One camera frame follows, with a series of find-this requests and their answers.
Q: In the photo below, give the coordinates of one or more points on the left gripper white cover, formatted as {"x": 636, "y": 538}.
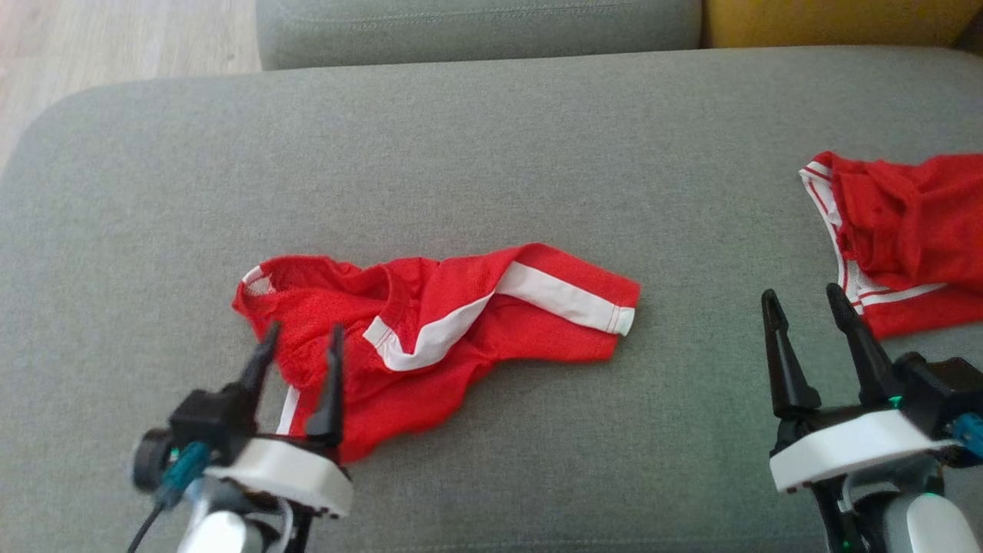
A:
{"x": 284, "y": 468}

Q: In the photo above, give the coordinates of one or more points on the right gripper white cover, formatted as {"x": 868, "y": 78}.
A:
{"x": 845, "y": 449}

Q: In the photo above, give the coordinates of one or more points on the red mesh shorts white band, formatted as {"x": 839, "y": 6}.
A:
{"x": 430, "y": 369}

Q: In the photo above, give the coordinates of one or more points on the red jersey with striped trim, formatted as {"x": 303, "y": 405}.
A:
{"x": 921, "y": 223}

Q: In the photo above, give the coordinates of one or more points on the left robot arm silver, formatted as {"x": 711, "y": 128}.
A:
{"x": 219, "y": 534}

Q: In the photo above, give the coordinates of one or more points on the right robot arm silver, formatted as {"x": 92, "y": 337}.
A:
{"x": 929, "y": 530}

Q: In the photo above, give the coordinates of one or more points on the grey sofa seat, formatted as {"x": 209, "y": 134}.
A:
{"x": 499, "y": 153}

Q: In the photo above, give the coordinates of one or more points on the yellow cushion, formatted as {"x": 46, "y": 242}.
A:
{"x": 829, "y": 19}

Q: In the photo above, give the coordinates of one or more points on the grey sofa back cushion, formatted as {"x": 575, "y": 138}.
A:
{"x": 476, "y": 31}

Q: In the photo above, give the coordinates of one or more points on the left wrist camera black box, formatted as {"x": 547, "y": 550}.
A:
{"x": 207, "y": 415}

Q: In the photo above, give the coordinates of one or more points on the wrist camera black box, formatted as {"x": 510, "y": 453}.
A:
{"x": 207, "y": 415}
{"x": 941, "y": 392}

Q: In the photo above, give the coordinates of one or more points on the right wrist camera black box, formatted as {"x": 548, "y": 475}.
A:
{"x": 941, "y": 392}

